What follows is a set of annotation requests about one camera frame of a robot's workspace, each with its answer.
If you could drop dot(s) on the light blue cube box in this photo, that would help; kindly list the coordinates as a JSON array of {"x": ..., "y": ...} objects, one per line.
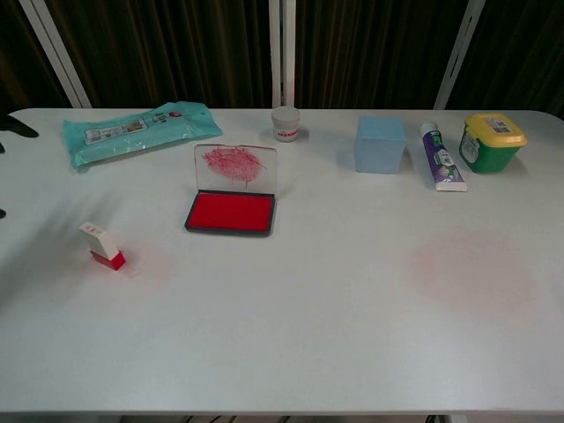
[{"x": 380, "y": 145}]

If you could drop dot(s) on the teal wet wipes pack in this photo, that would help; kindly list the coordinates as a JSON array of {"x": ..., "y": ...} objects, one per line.
[{"x": 136, "y": 132}]

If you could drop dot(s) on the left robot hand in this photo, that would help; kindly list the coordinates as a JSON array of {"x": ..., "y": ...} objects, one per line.
[{"x": 17, "y": 125}]

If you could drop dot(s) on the green tub yellow lid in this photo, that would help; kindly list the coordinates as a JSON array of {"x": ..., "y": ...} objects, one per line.
[{"x": 491, "y": 143}]

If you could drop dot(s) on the red ink pad clear lid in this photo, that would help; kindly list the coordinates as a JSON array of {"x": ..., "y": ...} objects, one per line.
[{"x": 229, "y": 213}]

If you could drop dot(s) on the white frame post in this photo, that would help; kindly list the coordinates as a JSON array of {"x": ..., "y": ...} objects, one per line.
[
  {"x": 458, "y": 57},
  {"x": 282, "y": 53},
  {"x": 57, "y": 57}
]

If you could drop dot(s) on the dark curtain panel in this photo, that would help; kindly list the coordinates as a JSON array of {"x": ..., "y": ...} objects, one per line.
[
  {"x": 17, "y": 53},
  {"x": 374, "y": 53},
  {"x": 176, "y": 53},
  {"x": 524, "y": 53}
]

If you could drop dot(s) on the small white jar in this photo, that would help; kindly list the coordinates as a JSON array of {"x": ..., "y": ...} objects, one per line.
[{"x": 285, "y": 123}]

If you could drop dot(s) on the small red white stamp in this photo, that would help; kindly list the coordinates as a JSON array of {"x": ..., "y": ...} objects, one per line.
[{"x": 103, "y": 249}]

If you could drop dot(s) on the purple white toothpaste tube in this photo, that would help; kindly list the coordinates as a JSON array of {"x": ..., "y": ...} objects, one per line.
[{"x": 443, "y": 158}]

